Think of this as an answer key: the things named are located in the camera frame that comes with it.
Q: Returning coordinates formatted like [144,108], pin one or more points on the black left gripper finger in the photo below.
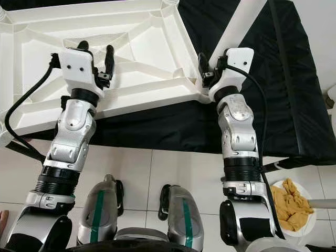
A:
[109,60]
[83,46]

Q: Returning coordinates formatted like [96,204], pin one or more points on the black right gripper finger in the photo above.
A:
[203,65]

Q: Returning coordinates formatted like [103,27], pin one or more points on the white plastic children table top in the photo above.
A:
[152,52]

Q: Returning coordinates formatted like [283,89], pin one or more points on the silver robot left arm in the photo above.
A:
[71,136]

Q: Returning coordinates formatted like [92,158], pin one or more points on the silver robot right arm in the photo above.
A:
[239,136]

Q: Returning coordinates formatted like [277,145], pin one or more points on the black table cloth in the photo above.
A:
[178,131]

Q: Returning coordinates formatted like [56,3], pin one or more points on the black robot left foot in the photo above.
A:
[121,198]

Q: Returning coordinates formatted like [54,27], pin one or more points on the black robot foot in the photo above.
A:
[164,201]
[121,198]

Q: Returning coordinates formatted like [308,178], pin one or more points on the black robot right foot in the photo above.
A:
[164,201]

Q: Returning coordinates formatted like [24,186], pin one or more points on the silver robot right leg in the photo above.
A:
[185,218]

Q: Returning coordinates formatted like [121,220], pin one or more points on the white round plate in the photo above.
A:
[311,190]

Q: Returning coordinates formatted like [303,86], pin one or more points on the yellow crumpled cloth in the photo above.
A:
[291,207]

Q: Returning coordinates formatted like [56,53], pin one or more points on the black robot torso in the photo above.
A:
[136,248]

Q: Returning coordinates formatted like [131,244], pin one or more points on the grey bar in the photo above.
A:
[324,204]

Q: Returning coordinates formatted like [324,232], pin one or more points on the person's bare foot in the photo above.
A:
[3,220]

